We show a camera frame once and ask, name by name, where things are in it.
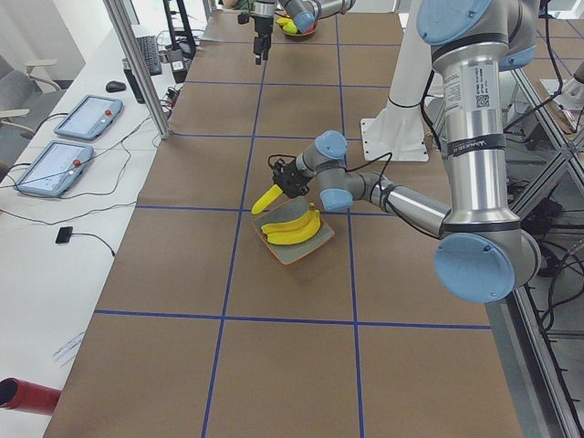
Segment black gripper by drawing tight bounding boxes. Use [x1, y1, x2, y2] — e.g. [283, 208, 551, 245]
[272, 163, 312, 197]
[253, 16, 273, 65]

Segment yellow banana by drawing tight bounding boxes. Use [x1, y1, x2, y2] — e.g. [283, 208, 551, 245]
[276, 17, 293, 26]
[251, 184, 283, 215]
[262, 210, 320, 245]
[260, 203, 316, 235]

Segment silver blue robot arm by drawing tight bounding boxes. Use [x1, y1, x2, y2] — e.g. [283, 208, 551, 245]
[248, 0, 355, 65]
[272, 1, 541, 303]

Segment woven wicker fruit basket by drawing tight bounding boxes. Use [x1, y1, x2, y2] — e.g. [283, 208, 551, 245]
[276, 16, 318, 37]

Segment green apple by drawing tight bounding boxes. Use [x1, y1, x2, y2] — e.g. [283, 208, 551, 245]
[282, 22, 298, 35]

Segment black keyboard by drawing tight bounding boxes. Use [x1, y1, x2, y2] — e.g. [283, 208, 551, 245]
[136, 36, 162, 76]

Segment black computer mouse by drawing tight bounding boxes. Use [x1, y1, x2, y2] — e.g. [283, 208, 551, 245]
[105, 80, 127, 93]

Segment blue teach pendant far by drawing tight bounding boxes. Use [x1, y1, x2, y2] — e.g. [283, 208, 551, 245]
[53, 95, 124, 141]

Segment blue teach pendant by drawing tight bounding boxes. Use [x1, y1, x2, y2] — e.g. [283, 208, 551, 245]
[53, 95, 124, 141]
[15, 140, 94, 198]

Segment blue teach pendant near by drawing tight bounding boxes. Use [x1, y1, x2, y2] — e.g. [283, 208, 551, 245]
[15, 140, 94, 198]

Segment black small puck device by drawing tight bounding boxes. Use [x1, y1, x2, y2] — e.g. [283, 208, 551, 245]
[55, 226, 73, 245]

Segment red cylinder tube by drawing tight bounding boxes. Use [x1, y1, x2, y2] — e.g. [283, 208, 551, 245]
[1, 378, 61, 415]

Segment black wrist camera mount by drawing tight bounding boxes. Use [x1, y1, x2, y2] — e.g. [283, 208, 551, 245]
[237, 13, 253, 25]
[267, 154, 295, 175]

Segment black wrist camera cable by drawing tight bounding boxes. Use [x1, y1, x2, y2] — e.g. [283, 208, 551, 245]
[266, 152, 394, 183]

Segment aluminium frame post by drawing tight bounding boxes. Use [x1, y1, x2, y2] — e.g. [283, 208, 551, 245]
[103, 0, 170, 140]

